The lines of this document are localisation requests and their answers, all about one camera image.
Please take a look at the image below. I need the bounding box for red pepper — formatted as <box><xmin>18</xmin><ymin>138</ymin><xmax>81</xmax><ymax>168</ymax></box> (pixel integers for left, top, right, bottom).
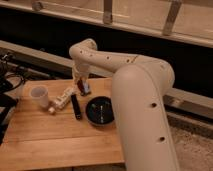
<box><xmin>77</xmin><ymin>79</ymin><xmax>85</xmax><ymax>94</ymax></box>

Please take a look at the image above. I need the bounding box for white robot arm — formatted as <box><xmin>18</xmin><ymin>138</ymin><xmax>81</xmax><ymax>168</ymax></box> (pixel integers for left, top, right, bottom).
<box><xmin>69</xmin><ymin>39</ymin><xmax>180</xmax><ymax>171</ymax></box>

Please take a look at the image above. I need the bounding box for white sponge block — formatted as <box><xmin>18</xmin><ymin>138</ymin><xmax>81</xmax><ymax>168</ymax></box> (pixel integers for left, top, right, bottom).
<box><xmin>48</xmin><ymin>87</ymin><xmax>74</xmax><ymax>114</ymax></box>

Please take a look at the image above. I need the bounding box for black rectangular bar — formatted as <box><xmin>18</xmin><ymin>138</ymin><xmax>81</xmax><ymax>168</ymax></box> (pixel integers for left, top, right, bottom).
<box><xmin>71</xmin><ymin>94</ymin><xmax>82</xmax><ymax>120</ymax></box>

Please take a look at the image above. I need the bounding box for black round bowl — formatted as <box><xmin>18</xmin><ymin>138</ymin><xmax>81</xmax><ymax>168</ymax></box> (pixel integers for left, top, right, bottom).
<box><xmin>86</xmin><ymin>96</ymin><xmax>114</xmax><ymax>125</ymax></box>

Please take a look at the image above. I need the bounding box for white plastic cup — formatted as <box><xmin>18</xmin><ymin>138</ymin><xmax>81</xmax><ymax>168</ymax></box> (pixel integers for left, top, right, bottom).
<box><xmin>30</xmin><ymin>86</ymin><xmax>49</xmax><ymax>108</ymax></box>

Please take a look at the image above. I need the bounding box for black cables and equipment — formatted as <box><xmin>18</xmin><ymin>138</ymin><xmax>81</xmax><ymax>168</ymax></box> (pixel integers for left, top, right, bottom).
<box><xmin>0</xmin><ymin>52</ymin><xmax>26</xmax><ymax>146</ymax></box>

